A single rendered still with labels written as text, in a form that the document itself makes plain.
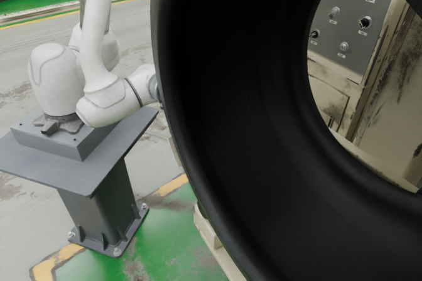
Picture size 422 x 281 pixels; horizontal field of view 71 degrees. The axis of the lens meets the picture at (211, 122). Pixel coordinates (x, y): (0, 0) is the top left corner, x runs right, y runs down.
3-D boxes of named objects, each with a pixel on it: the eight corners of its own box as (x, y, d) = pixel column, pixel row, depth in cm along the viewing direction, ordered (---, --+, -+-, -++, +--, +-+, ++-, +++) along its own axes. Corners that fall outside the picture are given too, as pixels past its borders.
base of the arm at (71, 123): (23, 132, 104) (17, 120, 100) (63, 98, 121) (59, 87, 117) (68, 142, 101) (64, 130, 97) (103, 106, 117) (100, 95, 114)
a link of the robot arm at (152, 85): (173, 67, 87) (182, 71, 82) (178, 96, 91) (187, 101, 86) (144, 75, 83) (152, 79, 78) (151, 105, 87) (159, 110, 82)
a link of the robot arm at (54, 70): (30, 110, 105) (5, 53, 91) (66, 85, 118) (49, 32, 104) (67, 121, 101) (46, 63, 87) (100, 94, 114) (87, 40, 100)
